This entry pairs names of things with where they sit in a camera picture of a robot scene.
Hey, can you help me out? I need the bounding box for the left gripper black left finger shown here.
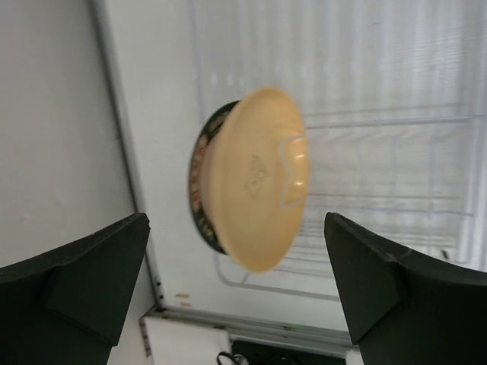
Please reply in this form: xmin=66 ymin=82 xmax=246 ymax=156
xmin=1 ymin=213 xmax=150 ymax=364

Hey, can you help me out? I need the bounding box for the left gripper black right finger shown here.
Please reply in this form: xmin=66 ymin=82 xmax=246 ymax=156
xmin=324 ymin=212 xmax=486 ymax=364

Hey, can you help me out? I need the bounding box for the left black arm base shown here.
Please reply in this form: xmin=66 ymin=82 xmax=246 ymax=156
xmin=215 ymin=341 xmax=346 ymax=365

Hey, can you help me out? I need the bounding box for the beige orange plate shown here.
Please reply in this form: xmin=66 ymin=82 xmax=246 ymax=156
xmin=199 ymin=87 xmax=310 ymax=273

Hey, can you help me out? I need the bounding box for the aluminium table front rail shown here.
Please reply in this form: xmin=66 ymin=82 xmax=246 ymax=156
xmin=147 ymin=307 xmax=353 ymax=348

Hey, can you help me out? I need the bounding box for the white wire dish rack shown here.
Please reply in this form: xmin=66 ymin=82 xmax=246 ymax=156
xmin=189 ymin=1 xmax=486 ymax=299

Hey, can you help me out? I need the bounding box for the table left side rail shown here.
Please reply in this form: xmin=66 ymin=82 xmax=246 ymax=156
xmin=94 ymin=1 xmax=177 ymax=310

